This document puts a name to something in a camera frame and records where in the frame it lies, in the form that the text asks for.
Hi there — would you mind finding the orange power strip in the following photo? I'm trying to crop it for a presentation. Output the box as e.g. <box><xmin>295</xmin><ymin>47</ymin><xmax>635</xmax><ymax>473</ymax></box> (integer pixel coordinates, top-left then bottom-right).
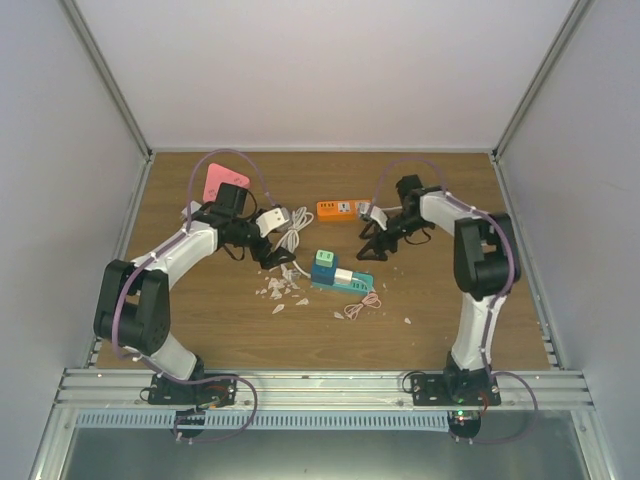
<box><xmin>316</xmin><ymin>199</ymin><xmax>370</xmax><ymax>223</ymax></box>

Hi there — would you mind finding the light green plug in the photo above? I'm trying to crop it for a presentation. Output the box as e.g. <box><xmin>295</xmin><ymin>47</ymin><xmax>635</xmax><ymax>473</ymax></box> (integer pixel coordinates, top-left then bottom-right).
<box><xmin>314</xmin><ymin>249</ymin><xmax>335</xmax><ymax>268</ymax></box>

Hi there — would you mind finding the right aluminium frame post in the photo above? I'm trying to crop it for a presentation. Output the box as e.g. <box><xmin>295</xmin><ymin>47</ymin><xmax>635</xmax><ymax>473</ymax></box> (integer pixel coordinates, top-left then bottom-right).
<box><xmin>490</xmin><ymin>0</ymin><xmax>593</xmax><ymax>163</ymax></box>

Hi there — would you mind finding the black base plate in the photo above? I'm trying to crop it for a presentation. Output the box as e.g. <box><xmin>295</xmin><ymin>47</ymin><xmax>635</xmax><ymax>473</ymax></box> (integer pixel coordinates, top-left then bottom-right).
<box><xmin>139</xmin><ymin>372</ymin><xmax>238</xmax><ymax>409</ymax></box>
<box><xmin>400</xmin><ymin>370</ymin><xmax>502</xmax><ymax>408</ymax></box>

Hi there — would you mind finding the teal power strip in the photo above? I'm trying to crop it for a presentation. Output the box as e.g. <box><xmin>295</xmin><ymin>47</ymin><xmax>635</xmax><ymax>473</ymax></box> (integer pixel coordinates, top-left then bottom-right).
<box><xmin>311</xmin><ymin>272</ymin><xmax>375</xmax><ymax>296</ymax></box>

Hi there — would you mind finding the aluminium front rail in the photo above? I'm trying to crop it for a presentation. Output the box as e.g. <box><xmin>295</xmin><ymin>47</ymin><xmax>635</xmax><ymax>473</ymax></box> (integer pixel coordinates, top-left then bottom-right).
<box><xmin>54</xmin><ymin>369</ymin><xmax>594</xmax><ymax>411</ymax></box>

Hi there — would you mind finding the aluminium frame post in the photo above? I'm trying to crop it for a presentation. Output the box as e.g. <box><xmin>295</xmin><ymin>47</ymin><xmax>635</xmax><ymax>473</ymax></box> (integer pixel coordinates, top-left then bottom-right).
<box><xmin>490</xmin><ymin>0</ymin><xmax>593</xmax><ymax>163</ymax></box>
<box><xmin>58</xmin><ymin>0</ymin><xmax>153</xmax><ymax>163</ymax></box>

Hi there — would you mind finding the pink coiled usb cable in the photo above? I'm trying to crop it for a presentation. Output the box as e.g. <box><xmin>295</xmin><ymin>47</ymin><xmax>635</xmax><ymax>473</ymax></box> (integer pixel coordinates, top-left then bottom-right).
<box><xmin>343</xmin><ymin>292</ymin><xmax>385</xmax><ymax>321</ymax></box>

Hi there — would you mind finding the grey slotted cable duct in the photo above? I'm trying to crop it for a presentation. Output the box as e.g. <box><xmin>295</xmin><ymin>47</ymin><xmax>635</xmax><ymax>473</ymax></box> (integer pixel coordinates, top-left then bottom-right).
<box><xmin>76</xmin><ymin>409</ymin><xmax>449</xmax><ymax>432</ymax></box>

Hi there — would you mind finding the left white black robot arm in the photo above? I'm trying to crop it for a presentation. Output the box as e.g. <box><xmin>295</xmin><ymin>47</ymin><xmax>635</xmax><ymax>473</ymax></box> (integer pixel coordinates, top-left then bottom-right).
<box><xmin>93</xmin><ymin>183</ymin><xmax>295</xmax><ymax>404</ymax></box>

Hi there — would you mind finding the left aluminium frame post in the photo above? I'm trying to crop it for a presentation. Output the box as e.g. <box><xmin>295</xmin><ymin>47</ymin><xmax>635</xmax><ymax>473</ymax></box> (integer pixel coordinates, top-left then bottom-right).
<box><xmin>58</xmin><ymin>0</ymin><xmax>153</xmax><ymax>163</ymax></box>

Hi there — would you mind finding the pink triangular socket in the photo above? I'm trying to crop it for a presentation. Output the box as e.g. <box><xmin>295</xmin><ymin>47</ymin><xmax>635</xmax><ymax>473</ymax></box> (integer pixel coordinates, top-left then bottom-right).
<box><xmin>203</xmin><ymin>163</ymin><xmax>251</xmax><ymax>202</ymax></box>

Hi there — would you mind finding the white cord of teal strip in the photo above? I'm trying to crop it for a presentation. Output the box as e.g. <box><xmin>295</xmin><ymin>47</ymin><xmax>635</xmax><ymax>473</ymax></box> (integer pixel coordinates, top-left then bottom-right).
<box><xmin>277</xmin><ymin>207</ymin><xmax>316</xmax><ymax>289</ymax></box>

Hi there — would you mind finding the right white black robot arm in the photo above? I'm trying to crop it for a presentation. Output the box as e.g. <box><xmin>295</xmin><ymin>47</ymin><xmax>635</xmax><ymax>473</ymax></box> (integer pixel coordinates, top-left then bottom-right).
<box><xmin>356</xmin><ymin>175</ymin><xmax>521</xmax><ymax>405</ymax></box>

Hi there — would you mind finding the white plug adapter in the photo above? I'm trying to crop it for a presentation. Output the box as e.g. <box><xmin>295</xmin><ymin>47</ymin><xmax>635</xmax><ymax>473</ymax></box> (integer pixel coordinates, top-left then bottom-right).
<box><xmin>180</xmin><ymin>201</ymin><xmax>202</xmax><ymax>222</ymax></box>

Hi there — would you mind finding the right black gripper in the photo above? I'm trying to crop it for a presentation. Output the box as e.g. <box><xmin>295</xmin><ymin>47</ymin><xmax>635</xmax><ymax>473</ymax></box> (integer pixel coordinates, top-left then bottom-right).
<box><xmin>357</xmin><ymin>212</ymin><xmax>430</xmax><ymax>262</ymax></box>

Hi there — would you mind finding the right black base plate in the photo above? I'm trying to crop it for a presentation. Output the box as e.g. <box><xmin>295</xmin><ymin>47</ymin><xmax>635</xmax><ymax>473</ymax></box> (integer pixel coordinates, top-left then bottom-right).
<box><xmin>400</xmin><ymin>370</ymin><xmax>502</xmax><ymax>408</ymax></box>

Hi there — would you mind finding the blue cube adapter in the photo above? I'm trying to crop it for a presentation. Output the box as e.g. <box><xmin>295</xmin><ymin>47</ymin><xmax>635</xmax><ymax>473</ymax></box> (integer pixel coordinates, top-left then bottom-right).
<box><xmin>311</xmin><ymin>255</ymin><xmax>339</xmax><ymax>286</ymax></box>

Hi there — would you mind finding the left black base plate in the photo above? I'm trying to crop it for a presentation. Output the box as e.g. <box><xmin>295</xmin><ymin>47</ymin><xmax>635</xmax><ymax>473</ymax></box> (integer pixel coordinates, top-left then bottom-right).
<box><xmin>139</xmin><ymin>372</ymin><xmax>238</xmax><ymax>409</ymax></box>

